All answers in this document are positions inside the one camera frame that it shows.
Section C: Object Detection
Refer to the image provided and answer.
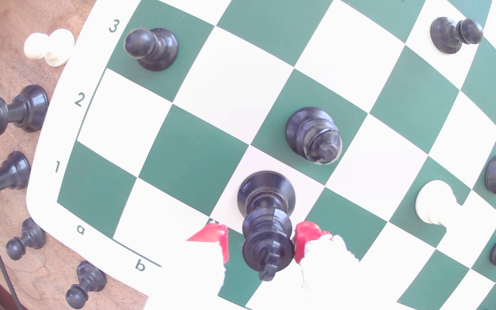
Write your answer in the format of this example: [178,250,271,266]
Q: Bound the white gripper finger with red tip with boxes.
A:
[144,222,230,310]
[294,221,397,310]

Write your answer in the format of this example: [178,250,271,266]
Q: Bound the black chess king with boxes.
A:
[236,170,297,282]

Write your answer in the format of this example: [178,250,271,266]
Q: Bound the white chess rook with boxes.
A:
[415,179,464,229]

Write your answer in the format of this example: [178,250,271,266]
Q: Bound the black chess bishop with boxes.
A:
[285,107,343,165]

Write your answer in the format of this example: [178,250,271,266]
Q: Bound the green white chess mat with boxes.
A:
[25,0,496,310]

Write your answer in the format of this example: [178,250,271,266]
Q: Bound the black chess rook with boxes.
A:
[0,151,31,201]

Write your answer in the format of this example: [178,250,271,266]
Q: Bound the black chess queen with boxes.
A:
[0,84,49,141]

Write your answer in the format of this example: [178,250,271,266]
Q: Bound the white chess pawn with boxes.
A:
[24,28,75,68]

